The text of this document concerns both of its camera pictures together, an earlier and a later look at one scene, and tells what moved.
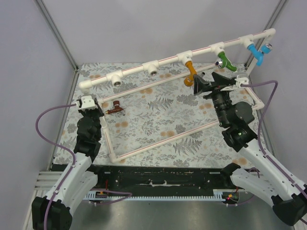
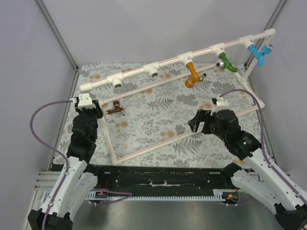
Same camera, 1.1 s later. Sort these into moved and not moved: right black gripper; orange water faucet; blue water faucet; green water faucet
Moved: right black gripper
Not moved: blue water faucet; green water faucet; orange water faucet
